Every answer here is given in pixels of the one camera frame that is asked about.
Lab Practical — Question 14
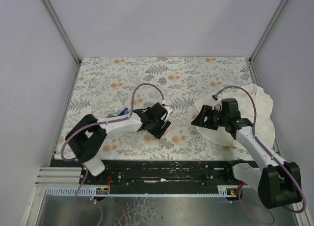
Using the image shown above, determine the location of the blue stapler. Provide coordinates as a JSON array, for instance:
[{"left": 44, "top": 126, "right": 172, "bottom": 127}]
[{"left": 107, "top": 108, "right": 129, "bottom": 118}]

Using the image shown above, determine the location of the right aluminium frame post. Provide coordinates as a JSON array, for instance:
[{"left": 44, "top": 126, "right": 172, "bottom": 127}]
[{"left": 248, "top": 0, "right": 289, "bottom": 65}]

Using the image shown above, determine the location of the purple cable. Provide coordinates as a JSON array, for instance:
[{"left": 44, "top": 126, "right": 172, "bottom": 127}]
[
  {"left": 60, "top": 83, "right": 166, "bottom": 226},
  {"left": 212, "top": 85, "right": 307, "bottom": 226}
]

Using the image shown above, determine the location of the white crumpled cloth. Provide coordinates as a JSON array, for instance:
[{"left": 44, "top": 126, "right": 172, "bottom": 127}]
[{"left": 194, "top": 84, "right": 275, "bottom": 148}]

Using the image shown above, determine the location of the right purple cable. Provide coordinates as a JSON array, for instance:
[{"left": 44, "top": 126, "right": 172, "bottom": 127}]
[{"left": 212, "top": 85, "right": 307, "bottom": 226}]

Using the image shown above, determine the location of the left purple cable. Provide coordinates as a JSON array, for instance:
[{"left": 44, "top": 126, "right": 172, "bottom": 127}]
[{"left": 60, "top": 83, "right": 166, "bottom": 226}]

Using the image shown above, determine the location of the left aluminium frame post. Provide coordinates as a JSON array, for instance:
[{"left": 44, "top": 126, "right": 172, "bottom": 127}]
[{"left": 41, "top": 0, "right": 81, "bottom": 65}]

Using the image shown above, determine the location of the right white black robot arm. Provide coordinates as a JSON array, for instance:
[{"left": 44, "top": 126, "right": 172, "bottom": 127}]
[{"left": 191, "top": 98, "right": 304, "bottom": 209}]

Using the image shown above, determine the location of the floral patterned table mat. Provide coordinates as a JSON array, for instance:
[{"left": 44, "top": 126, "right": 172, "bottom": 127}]
[{"left": 53, "top": 57, "right": 257, "bottom": 160}]

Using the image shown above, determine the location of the aluminium frame post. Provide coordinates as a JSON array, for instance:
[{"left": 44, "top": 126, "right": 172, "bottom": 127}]
[
  {"left": 41, "top": 0, "right": 81, "bottom": 65},
  {"left": 248, "top": 0, "right": 289, "bottom": 65}
]

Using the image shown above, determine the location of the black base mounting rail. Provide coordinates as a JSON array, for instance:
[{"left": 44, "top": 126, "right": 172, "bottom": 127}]
[{"left": 50, "top": 159, "right": 244, "bottom": 188}]

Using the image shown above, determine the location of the red white staple box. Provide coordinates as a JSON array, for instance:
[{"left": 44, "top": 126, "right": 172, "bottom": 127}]
[{"left": 164, "top": 123, "right": 173, "bottom": 135}]

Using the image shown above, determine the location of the white slotted cable duct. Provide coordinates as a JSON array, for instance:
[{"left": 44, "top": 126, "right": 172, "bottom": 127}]
[{"left": 45, "top": 185, "right": 238, "bottom": 198}]

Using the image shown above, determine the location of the left aluminium extrusion rail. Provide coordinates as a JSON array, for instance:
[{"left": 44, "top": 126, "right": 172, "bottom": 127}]
[{"left": 35, "top": 167, "right": 81, "bottom": 186}]

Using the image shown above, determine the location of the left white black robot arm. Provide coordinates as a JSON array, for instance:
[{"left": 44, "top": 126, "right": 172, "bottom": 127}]
[{"left": 65, "top": 102, "right": 173, "bottom": 176}]

